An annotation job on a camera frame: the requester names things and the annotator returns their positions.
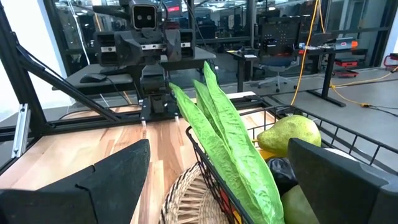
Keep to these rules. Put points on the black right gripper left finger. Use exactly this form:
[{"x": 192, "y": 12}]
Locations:
[{"x": 93, "y": 202}]

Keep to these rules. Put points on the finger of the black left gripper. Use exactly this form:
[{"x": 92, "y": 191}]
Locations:
[
  {"x": 129, "y": 49},
  {"x": 174, "y": 45}
]

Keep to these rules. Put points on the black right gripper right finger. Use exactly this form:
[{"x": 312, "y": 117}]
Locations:
[{"x": 348, "y": 193}]

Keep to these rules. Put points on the olive green avocado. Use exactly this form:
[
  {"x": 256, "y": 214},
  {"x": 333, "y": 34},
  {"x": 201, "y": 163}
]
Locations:
[{"x": 295, "y": 208}]

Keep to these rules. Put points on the green pear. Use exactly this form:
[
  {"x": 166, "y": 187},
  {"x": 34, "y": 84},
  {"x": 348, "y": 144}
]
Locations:
[{"x": 289, "y": 133}]

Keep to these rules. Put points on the green romaine lettuce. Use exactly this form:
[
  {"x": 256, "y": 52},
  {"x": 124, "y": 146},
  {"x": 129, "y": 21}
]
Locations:
[{"x": 236, "y": 149}]

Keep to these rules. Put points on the red pomegranate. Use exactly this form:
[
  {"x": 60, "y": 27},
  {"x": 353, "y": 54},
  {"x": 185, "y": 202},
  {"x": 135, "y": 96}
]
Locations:
[{"x": 225, "y": 200}]

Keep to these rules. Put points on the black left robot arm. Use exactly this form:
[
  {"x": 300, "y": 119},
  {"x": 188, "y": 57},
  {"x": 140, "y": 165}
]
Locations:
[{"x": 154, "y": 84}]

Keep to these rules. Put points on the black computer mouse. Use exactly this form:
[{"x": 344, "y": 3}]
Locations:
[{"x": 93, "y": 77}]

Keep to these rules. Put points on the black narrow standing desk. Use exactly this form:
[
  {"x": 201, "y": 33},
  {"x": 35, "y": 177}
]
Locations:
[{"x": 244, "y": 62}]

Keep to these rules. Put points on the round woven mat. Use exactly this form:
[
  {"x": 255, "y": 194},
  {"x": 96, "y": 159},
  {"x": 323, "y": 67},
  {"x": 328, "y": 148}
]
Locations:
[{"x": 186, "y": 202}]

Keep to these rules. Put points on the grey office chair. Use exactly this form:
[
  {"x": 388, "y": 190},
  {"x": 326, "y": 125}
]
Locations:
[{"x": 276, "y": 67}]

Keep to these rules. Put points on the black pegboard panel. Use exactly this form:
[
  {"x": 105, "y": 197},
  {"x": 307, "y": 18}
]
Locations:
[{"x": 280, "y": 35}]

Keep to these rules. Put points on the red toolbox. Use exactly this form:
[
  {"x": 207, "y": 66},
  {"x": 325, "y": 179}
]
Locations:
[{"x": 345, "y": 67}]

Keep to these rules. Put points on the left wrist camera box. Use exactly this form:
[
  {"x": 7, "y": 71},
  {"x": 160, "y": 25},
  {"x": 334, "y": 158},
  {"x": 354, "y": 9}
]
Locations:
[{"x": 143, "y": 15}]

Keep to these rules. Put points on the black diagonal frame brace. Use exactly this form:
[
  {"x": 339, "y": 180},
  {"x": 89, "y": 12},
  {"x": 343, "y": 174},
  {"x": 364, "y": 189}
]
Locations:
[{"x": 71, "y": 87}]

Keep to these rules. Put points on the black frame bottom rail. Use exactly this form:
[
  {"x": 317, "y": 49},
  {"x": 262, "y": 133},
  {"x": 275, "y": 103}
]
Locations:
[{"x": 77, "y": 126}]

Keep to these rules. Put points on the silver frame bracket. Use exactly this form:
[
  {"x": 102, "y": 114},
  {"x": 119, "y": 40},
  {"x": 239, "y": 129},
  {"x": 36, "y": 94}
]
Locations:
[{"x": 21, "y": 130}]

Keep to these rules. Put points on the black frame post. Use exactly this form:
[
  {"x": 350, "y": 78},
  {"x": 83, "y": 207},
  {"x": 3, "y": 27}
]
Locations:
[{"x": 20, "y": 77}]

